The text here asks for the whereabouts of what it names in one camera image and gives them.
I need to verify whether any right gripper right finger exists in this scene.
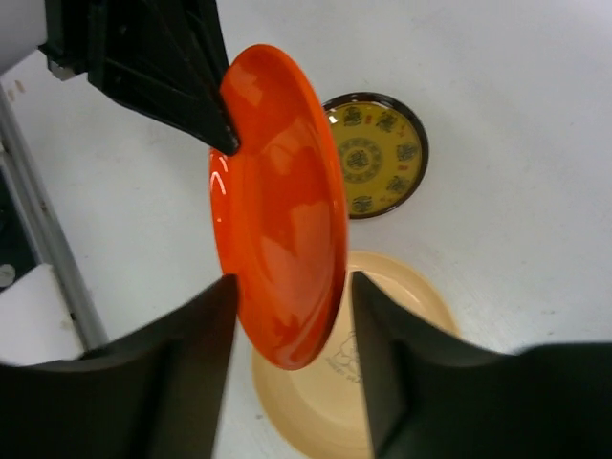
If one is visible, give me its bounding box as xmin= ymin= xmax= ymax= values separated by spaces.
xmin=351 ymin=272 xmax=611 ymax=458

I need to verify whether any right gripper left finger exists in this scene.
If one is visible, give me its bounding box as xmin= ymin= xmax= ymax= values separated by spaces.
xmin=1 ymin=274 xmax=238 ymax=458

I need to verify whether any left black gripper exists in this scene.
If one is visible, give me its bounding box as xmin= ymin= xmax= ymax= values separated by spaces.
xmin=39 ymin=0 xmax=239 ymax=155

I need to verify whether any large beige plate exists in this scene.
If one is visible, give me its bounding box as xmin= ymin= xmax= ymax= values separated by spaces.
xmin=251 ymin=251 xmax=459 ymax=458

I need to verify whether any yellow patterned black-rimmed plate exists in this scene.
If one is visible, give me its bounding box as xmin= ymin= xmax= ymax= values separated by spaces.
xmin=323 ymin=92 xmax=429 ymax=220

